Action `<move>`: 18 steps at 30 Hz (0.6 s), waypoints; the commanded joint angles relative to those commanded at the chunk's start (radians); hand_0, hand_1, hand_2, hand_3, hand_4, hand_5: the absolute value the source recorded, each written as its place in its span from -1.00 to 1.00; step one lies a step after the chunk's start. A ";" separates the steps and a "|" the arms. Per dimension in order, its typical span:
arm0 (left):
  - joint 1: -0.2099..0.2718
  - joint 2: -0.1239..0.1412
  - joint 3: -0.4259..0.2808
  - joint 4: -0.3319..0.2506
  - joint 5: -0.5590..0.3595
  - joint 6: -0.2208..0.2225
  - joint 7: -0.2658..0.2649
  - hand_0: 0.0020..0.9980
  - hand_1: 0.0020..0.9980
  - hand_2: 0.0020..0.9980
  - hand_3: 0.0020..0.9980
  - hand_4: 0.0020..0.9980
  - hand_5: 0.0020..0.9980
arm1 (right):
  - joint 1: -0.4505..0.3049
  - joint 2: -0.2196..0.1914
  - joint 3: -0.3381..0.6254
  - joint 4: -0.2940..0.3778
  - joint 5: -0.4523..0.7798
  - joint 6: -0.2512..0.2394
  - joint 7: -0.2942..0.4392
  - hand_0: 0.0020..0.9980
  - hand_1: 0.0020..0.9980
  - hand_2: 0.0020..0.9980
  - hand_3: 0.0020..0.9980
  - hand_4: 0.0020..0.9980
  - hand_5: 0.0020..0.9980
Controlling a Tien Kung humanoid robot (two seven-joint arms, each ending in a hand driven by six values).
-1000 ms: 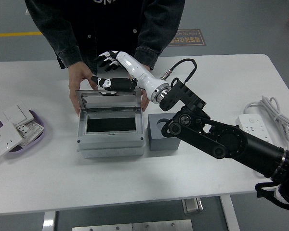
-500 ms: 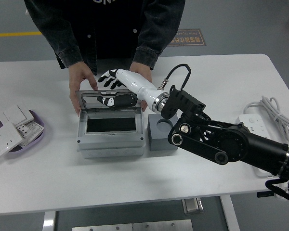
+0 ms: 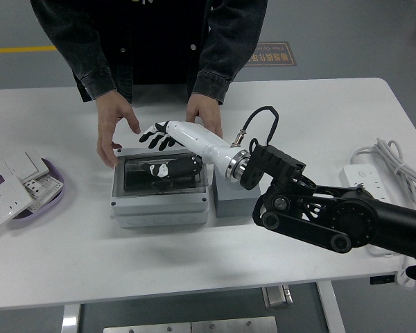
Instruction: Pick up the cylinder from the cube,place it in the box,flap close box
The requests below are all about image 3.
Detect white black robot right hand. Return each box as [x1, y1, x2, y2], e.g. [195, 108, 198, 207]
[138, 119, 245, 180]

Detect white power plug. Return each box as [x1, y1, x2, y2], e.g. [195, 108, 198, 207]
[395, 266, 416, 289]

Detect white power strip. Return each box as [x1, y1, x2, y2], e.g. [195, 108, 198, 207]
[339, 163, 408, 258]

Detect white table leg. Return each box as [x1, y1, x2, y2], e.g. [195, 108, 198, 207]
[60, 304, 82, 333]
[315, 281, 346, 333]

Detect person's left hand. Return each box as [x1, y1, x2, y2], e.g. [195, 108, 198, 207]
[184, 92, 224, 140]

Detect white power strip cord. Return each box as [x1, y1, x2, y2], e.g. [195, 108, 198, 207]
[349, 137, 416, 275]

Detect person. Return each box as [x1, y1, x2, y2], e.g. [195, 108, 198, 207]
[29, 0, 269, 105]

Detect grey metal table bracket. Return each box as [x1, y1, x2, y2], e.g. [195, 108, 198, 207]
[261, 284, 294, 310]

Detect person's right hand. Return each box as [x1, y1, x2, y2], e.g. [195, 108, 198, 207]
[96, 90, 142, 168]

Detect white socket back module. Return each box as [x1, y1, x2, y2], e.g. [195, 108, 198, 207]
[22, 173, 64, 213]

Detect white blank switch plate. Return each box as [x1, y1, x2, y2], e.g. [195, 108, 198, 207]
[2, 151, 51, 182]

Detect black under-table control box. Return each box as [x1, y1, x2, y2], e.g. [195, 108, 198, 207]
[369, 274, 397, 286]

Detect grey electrical enclosure box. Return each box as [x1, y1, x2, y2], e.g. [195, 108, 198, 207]
[110, 148, 209, 229]

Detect brown floor sign sticker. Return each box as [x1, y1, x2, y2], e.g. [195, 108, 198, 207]
[243, 41, 297, 67]

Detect grey cube block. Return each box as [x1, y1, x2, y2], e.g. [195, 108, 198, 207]
[213, 166, 263, 219]

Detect grey metal base plate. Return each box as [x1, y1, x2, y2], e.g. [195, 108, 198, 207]
[103, 316, 279, 333]

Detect transparent smoky box lid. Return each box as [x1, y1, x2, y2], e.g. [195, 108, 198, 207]
[112, 152, 208, 199]

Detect white wall socket plate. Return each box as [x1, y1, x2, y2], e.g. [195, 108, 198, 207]
[0, 173, 35, 228]

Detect purple oval tray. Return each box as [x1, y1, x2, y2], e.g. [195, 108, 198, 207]
[0, 157, 67, 230]

